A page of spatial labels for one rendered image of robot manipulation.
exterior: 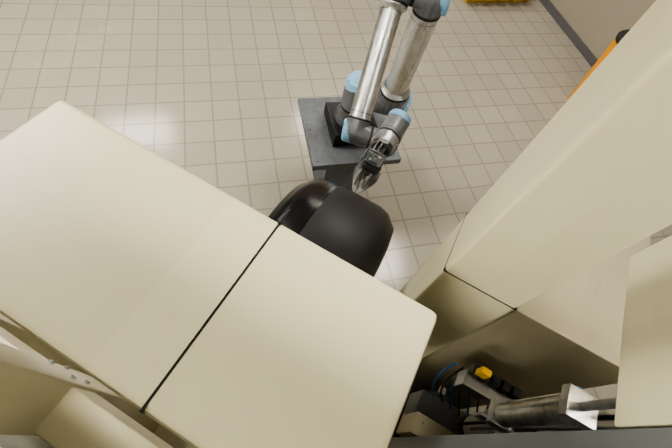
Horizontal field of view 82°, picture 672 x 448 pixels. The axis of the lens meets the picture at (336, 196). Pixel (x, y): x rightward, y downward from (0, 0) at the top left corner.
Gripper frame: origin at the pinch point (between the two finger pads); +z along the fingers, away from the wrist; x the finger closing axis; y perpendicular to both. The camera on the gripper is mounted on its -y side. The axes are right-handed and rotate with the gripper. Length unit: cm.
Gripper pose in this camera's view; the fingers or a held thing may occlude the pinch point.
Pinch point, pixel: (355, 191)
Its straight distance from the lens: 134.6
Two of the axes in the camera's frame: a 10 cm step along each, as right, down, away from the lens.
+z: -4.9, 7.6, -4.2
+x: 8.7, 4.7, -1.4
